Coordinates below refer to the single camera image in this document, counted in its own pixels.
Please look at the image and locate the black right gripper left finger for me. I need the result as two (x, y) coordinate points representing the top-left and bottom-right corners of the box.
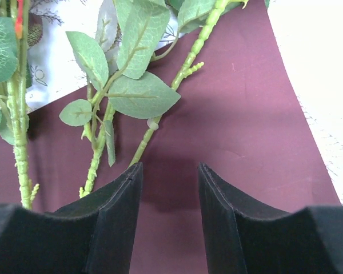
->
(0, 163), (143, 273)

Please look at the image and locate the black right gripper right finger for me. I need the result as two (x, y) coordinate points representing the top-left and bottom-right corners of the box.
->
(198, 163), (343, 273)

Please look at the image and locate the red wrapping paper sheet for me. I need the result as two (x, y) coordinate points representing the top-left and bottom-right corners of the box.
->
(0, 1), (341, 273)

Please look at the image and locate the peach rose stem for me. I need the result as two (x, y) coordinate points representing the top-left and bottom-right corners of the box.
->
(107, 0), (271, 169)

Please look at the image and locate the pink rose stem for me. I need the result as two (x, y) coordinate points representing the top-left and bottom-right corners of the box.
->
(59, 1), (180, 197)
(0, 1), (39, 209)

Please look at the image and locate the floral patterned table mat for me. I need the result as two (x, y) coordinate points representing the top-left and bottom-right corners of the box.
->
(26, 1), (343, 204)

